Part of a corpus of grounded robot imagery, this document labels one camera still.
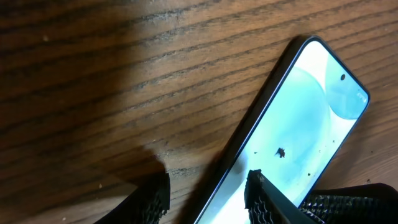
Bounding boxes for Samsung Galaxy smartphone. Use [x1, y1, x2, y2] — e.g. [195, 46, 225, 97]
[181, 35, 370, 223]

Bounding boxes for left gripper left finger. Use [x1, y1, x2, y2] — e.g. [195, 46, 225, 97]
[95, 172, 170, 224]

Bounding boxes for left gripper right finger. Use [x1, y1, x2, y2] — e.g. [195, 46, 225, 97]
[244, 170, 397, 224]

